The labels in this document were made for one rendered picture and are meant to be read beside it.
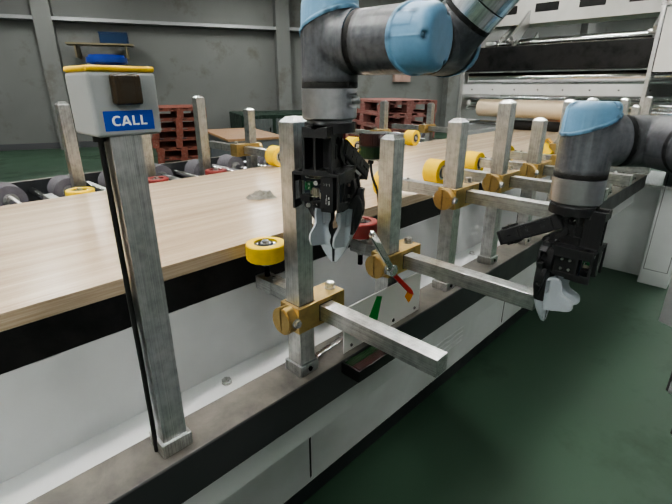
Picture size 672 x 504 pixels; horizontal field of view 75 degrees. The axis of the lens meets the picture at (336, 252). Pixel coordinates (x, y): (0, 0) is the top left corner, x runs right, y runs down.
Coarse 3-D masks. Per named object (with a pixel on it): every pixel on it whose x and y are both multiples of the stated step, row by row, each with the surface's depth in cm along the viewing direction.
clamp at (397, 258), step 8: (400, 240) 100; (400, 248) 95; (408, 248) 95; (416, 248) 97; (376, 256) 91; (392, 256) 91; (400, 256) 93; (368, 264) 92; (376, 264) 91; (384, 264) 90; (400, 264) 94; (368, 272) 93; (376, 272) 91; (400, 272) 95
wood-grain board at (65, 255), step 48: (432, 144) 240; (480, 144) 240; (528, 144) 240; (96, 192) 132; (192, 192) 132; (240, 192) 132; (0, 240) 91; (48, 240) 91; (96, 240) 91; (192, 240) 91; (240, 240) 91; (0, 288) 69; (48, 288) 69; (96, 288) 70
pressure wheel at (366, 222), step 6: (366, 216) 105; (360, 222) 102; (366, 222) 102; (372, 222) 101; (360, 228) 99; (366, 228) 99; (372, 228) 100; (354, 234) 100; (360, 234) 99; (366, 234) 100; (360, 240) 103; (360, 258) 105; (360, 264) 106
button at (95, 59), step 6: (90, 54) 45; (96, 54) 45; (102, 54) 45; (108, 54) 45; (90, 60) 45; (96, 60) 45; (102, 60) 45; (108, 60) 45; (114, 60) 46; (120, 60) 46; (126, 60) 47
